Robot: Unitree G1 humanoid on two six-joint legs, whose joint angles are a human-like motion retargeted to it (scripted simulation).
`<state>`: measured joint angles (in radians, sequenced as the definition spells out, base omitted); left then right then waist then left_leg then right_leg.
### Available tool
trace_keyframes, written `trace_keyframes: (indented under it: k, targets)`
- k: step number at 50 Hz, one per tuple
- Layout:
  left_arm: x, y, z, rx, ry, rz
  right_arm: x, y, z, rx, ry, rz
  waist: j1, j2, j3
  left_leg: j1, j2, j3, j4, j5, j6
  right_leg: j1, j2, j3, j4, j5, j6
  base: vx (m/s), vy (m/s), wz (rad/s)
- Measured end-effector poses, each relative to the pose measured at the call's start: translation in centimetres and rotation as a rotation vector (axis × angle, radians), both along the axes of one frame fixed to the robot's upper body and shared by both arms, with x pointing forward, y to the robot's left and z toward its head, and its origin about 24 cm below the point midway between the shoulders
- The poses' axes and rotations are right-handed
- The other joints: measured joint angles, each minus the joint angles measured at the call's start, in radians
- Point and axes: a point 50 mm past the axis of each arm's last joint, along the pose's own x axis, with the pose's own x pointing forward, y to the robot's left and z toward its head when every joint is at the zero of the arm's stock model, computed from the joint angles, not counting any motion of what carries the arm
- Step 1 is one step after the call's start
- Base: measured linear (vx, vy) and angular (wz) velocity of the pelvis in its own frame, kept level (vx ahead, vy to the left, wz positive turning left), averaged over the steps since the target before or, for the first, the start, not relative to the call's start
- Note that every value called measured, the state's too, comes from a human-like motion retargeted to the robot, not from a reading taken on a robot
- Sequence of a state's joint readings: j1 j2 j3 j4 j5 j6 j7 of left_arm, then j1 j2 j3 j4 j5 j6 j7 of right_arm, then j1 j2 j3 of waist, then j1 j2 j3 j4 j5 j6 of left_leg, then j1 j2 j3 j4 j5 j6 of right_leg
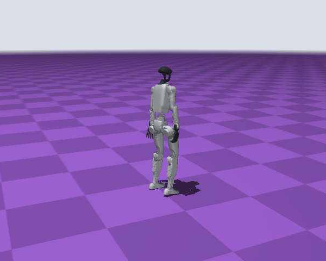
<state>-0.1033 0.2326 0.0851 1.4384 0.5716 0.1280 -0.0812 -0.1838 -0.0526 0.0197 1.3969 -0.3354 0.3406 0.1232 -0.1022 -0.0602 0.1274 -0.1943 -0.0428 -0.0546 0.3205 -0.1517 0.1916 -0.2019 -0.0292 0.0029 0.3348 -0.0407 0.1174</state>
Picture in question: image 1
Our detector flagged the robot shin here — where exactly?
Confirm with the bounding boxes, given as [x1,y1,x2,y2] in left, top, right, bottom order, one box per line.
[152,154,163,184]
[167,157,178,190]

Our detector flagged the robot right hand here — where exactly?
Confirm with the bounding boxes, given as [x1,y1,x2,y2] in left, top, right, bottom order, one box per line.
[170,124,179,143]

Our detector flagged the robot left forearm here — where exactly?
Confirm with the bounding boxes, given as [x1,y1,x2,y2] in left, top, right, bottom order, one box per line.
[149,108,156,125]

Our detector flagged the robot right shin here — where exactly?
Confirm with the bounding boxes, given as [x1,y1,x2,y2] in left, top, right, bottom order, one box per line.
[167,157,178,190]

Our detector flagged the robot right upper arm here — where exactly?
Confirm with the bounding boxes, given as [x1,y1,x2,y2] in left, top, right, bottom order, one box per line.
[166,86,176,111]

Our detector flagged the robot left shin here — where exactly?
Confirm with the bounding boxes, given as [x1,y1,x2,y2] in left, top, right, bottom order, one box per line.
[152,154,163,184]

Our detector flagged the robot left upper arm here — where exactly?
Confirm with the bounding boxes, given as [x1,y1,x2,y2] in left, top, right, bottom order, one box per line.
[150,86,154,109]

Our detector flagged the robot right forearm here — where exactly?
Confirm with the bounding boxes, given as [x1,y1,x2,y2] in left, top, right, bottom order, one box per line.
[172,105,180,129]

